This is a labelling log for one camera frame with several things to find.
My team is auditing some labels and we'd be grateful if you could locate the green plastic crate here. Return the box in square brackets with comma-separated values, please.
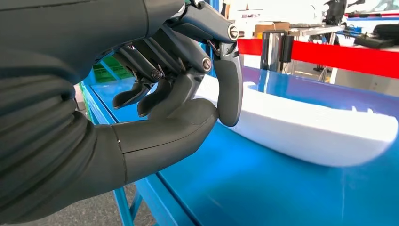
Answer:
[93, 55, 133, 83]

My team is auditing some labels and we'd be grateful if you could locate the cardboard box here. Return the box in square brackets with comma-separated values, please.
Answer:
[254, 22, 290, 39]

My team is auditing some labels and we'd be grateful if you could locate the stainless steel table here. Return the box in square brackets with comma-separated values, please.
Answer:
[288, 24, 345, 73]

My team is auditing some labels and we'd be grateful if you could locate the red barrier belt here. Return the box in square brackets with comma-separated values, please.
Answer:
[237, 38, 399, 79]

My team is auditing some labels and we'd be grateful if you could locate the black charger device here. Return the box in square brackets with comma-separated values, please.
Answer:
[354, 35, 389, 49]

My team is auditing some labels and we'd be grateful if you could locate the white desk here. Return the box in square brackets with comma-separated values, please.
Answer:
[328, 45, 399, 97]

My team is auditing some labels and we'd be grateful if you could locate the chrome barrier post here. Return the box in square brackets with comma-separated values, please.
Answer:
[261, 30, 295, 72]

